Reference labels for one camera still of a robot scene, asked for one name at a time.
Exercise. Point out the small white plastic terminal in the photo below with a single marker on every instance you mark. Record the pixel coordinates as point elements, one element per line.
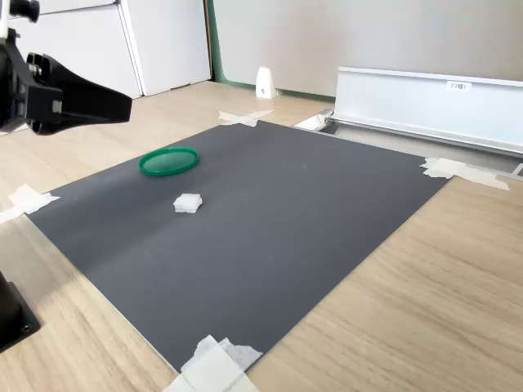
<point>188,203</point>

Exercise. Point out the round green lid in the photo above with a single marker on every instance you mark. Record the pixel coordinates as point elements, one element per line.
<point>163,161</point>

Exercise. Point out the white tape patch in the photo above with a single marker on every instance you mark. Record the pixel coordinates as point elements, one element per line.
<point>445,168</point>
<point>245,117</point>
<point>28,200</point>
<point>212,367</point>

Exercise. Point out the green partition trim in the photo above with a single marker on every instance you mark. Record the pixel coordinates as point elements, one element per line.
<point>216,41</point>

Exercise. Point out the dark grey mat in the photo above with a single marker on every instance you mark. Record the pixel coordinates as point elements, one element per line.
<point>245,228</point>

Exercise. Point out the grey partition panel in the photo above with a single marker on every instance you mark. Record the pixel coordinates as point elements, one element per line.
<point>367,32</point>

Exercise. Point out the small white bracket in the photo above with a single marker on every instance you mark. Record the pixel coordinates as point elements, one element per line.
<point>265,83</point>

